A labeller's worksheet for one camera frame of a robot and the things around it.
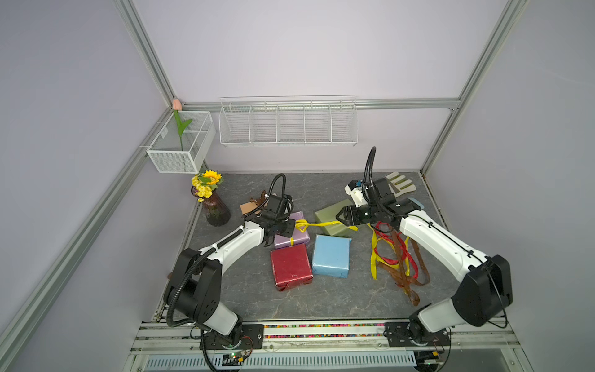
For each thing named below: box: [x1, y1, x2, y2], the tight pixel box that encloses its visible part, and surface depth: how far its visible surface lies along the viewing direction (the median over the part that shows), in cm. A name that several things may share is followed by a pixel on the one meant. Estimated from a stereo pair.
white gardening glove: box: [385, 171, 417, 197], surface depth 118 cm
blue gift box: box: [311, 234, 353, 279], surface depth 86 cm
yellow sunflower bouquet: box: [191, 169, 224, 204], surface depth 86 cm
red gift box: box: [269, 243, 314, 292], surface depth 83 cm
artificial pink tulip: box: [171, 98, 193, 152], surface depth 91 cm
